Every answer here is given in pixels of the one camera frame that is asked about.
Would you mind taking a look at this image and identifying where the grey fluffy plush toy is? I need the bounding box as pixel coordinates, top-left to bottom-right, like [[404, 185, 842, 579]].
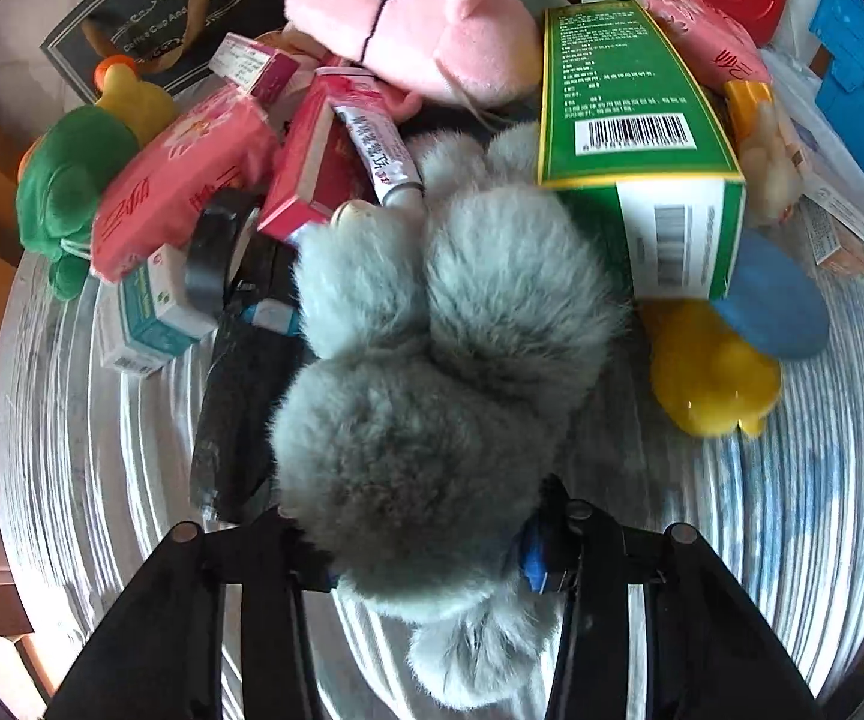
[[271, 122, 626, 710]]

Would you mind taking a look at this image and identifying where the green medicine box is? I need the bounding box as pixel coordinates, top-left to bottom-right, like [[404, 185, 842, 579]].
[[538, 0, 746, 301]]

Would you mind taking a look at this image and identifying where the yellow blue duck toy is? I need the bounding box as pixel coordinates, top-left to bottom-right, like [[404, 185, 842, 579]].
[[638, 231, 830, 437]]

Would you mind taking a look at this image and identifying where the black pouch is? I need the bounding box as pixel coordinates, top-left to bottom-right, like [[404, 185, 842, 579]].
[[190, 238, 307, 525]]

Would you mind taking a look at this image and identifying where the teal white medicine box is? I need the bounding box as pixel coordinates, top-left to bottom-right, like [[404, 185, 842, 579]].
[[95, 244, 217, 377]]

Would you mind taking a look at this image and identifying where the black tape roll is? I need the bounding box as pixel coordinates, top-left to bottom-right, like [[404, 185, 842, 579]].
[[185, 187, 260, 319]]

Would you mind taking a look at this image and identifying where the orange white small box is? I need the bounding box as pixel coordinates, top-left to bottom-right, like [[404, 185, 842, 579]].
[[800, 163, 864, 277]]

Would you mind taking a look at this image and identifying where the green orange duck plush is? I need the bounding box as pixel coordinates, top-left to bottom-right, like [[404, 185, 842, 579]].
[[16, 55, 178, 301]]

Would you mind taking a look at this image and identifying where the red white ointment box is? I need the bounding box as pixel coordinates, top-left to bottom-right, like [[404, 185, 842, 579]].
[[258, 67, 377, 244]]

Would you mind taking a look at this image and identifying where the pink tissue pack left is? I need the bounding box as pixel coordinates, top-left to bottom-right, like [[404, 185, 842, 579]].
[[91, 86, 279, 283]]

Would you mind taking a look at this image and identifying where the pink tissue pack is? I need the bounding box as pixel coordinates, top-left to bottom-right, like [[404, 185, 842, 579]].
[[91, 86, 279, 283], [635, 0, 770, 91]]

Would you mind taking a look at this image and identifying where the white ointment tube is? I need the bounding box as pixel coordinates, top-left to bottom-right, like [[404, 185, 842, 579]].
[[329, 96, 424, 211]]

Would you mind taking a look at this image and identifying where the small pink white box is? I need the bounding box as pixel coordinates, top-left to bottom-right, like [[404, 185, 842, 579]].
[[208, 32, 300, 104]]

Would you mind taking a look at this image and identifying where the pink tissue pack right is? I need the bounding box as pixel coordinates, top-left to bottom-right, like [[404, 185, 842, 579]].
[[635, 0, 770, 91]]

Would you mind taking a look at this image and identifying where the black gift box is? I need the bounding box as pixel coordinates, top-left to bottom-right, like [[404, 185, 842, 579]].
[[41, 0, 286, 103]]

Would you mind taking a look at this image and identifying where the pink pig plush with glasses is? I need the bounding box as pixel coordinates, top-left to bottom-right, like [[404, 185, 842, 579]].
[[284, 0, 542, 109]]

